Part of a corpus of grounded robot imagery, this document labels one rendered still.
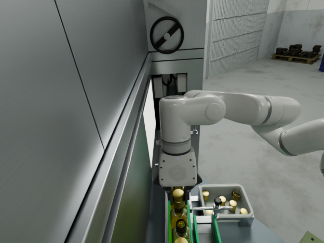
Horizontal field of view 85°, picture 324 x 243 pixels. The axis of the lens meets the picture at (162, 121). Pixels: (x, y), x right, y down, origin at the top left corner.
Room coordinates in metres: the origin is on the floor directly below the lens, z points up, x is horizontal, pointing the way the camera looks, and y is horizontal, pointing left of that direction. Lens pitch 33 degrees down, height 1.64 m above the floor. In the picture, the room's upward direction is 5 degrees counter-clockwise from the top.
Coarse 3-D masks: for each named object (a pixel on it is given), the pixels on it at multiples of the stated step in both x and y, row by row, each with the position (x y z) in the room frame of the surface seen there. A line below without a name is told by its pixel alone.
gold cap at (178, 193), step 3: (177, 189) 0.32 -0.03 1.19; (180, 189) 0.32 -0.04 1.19; (174, 192) 0.31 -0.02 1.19; (177, 192) 0.31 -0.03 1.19; (180, 192) 0.31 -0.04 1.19; (183, 192) 0.31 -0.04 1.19; (174, 195) 0.30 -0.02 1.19; (177, 195) 0.30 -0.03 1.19; (180, 195) 0.30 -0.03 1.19; (183, 195) 0.30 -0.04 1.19; (174, 198) 0.30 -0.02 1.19; (177, 198) 0.29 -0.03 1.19; (180, 198) 0.29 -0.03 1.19; (183, 198) 0.30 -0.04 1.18; (174, 201) 0.30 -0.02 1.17; (177, 201) 0.29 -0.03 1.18; (180, 201) 0.29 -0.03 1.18; (183, 201) 0.30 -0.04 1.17; (174, 204) 0.30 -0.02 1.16; (177, 204) 0.29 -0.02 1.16; (180, 204) 0.29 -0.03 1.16; (183, 204) 0.30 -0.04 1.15; (177, 207) 0.29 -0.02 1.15; (180, 207) 0.29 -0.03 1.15
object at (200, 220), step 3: (198, 216) 0.40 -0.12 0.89; (201, 216) 0.40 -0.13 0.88; (204, 216) 0.40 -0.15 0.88; (207, 216) 0.40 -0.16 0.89; (210, 216) 0.40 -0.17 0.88; (198, 219) 0.39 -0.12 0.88; (201, 219) 0.39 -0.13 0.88; (204, 219) 0.39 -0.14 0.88; (207, 219) 0.39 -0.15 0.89; (210, 219) 0.39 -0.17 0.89; (198, 222) 0.38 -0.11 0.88; (201, 222) 0.38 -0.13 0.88; (204, 222) 0.38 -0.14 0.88; (207, 222) 0.38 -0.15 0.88; (210, 222) 0.38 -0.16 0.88
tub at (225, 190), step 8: (208, 184) 0.59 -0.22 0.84; (216, 184) 0.59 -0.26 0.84; (224, 184) 0.58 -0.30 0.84; (232, 184) 0.58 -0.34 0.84; (200, 192) 0.55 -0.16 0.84; (216, 192) 0.57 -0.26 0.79; (224, 192) 0.57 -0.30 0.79; (232, 192) 0.57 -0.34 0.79; (208, 200) 0.55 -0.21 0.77; (240, 200) 0.53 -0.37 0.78; (248, 200) 0.49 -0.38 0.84; (240, 208) 0.49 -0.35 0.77; (248, 208) 0.45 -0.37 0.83; (224, 216) 0.42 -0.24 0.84; (232, 216) 0.42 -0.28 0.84; (240, 216) 0.41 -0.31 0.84; (248, 216) 0.41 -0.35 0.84
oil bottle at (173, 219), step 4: (172, 208) 0.33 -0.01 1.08; (184, 208) 0.33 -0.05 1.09; (172, 212) 0.31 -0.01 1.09; (184, 212) 0.31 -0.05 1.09; (172, 216) 0.30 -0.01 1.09; (184, 216) 0.30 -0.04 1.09; (172, 220) 0.29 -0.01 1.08; (176, 220) 0.29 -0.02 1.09; (172, 224) 0.28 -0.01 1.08; (188, 224) 0.28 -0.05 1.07; (172, 228) 0.28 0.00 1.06
